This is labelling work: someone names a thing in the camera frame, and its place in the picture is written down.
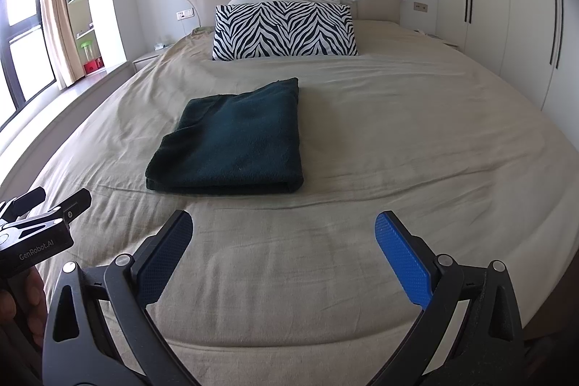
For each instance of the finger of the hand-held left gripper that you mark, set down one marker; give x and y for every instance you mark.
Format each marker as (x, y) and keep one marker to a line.
(74, 203)
(27, 198)

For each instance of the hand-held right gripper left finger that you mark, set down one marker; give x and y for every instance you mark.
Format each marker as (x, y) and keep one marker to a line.
(167, 259)

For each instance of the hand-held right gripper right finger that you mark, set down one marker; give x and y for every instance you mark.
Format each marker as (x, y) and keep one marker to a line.
(405, 264)

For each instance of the dark green knitted garment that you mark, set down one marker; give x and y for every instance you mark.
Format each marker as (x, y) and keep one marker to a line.
(235, 137)

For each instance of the person's left hand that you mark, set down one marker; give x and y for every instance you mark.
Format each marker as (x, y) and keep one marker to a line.
(35, 293)

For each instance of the white window bench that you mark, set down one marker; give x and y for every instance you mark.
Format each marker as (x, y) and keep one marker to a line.
(68, 96)

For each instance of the red box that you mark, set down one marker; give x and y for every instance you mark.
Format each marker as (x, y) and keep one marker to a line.
(92, 67)

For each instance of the bed with beige sheet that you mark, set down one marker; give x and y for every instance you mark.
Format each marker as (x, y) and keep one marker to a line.
(362, 132)

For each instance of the dark framed window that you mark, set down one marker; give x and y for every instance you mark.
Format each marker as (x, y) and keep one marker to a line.
(27, 51)

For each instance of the clear jar with green lid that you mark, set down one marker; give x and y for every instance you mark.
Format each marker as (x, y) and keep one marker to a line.
(87, 52)

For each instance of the white nightstand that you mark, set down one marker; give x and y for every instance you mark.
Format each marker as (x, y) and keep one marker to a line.
(448, 44)
(142, 61)

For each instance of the beige curtain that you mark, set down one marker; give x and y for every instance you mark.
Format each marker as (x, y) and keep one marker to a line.
(56, 19)

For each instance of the zebra striped pillow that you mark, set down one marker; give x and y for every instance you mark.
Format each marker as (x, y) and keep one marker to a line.
(280, 28)

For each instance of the white wardrobe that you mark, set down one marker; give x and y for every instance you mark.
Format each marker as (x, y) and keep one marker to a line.
(497, 6)

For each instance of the white wall socket panel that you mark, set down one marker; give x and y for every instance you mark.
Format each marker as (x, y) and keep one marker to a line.
(185, 14)

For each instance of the grey wall socket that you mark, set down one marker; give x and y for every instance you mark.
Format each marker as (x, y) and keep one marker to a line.
(420, 6)

